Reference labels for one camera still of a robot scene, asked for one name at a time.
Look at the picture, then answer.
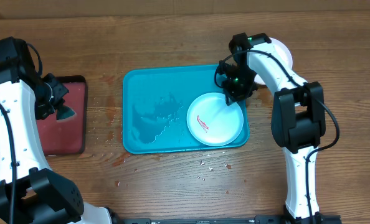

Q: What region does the light blue plate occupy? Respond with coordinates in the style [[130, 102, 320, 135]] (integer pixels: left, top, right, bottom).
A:
[[186, 93, 244, 147]]

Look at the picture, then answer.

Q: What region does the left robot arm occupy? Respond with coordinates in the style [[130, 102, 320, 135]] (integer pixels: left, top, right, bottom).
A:
[[0, 37, 120, 223]]

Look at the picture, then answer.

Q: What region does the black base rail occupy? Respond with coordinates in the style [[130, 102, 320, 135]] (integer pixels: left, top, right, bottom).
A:
[[110, 214, 342, 224]]

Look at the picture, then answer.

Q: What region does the black tray with red liquid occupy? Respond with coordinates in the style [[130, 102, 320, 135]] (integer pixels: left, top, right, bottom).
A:
[[37, 76, 88, 155]]

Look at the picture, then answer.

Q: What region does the white plate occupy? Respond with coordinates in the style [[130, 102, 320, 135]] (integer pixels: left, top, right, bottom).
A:
[[247, 38, 293, 90]]

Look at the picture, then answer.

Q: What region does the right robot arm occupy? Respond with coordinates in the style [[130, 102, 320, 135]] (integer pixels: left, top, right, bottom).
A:
[[216, 33, 341, 223]]

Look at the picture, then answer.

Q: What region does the teal plastic tray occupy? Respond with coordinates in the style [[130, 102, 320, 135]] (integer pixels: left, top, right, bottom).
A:
[[122, 64, 250, 154]]

